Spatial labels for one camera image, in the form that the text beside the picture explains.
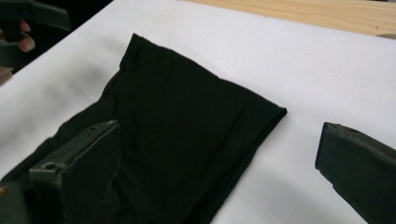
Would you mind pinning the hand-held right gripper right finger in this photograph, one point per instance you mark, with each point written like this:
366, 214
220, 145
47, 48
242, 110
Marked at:
361, 168

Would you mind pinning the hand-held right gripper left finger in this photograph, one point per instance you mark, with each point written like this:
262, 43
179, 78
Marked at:
87, 174

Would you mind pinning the black pants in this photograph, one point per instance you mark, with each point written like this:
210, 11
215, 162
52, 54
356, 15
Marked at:
186, 124

